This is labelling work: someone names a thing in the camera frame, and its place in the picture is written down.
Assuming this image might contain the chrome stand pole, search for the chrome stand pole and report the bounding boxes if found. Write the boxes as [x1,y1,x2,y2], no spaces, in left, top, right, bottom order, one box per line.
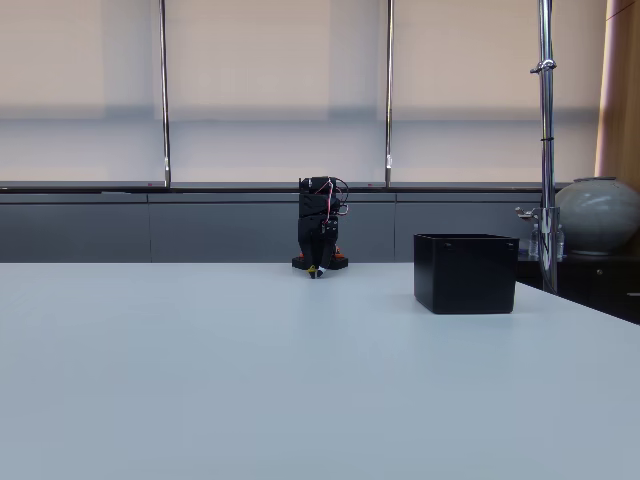
[536,0,560,295]

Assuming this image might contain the dark wooden sideboard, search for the dark wooden sideboard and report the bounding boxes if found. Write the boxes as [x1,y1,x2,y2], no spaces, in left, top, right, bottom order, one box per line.
[516,251,640,325]

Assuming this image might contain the black open box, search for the black open box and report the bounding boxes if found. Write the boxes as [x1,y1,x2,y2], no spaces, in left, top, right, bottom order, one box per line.
[412,232,521,316]

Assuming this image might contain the metal window mullion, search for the metal window mullion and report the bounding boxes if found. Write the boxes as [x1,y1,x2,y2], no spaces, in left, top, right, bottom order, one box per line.
[383,0,397,189]
[158,0,173,190]

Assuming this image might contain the grey window sill cabinet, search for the grey window sill cabinet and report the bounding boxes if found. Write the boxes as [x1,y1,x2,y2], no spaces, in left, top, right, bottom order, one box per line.
[0,180,551,265]

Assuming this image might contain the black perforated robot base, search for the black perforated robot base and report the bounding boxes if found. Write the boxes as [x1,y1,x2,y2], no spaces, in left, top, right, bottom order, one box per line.
[291,252,350,273]

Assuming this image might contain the silver wing clamp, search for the silver wing clamp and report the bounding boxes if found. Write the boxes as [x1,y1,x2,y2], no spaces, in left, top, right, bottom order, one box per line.
[514,205,551,222]

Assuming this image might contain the beige roller blind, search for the beige roller blind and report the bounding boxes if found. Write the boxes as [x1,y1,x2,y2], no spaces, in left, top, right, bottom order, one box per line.
[393,0,543,184]
[0,0,163,184]
[168,0,388,184]

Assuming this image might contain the red white gripper cable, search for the red white gripper cable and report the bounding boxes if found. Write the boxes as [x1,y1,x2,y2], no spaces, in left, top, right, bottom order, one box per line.
[321,178,352,227]

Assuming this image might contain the brown wooden wall panel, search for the brown wooden wall panel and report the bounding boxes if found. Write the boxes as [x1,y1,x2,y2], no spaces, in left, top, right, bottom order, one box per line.
[593,0,640,192]

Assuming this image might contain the grey round ceramic vase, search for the grey round ceramic vase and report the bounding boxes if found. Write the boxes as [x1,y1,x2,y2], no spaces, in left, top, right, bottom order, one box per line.
[554,176,640,257]

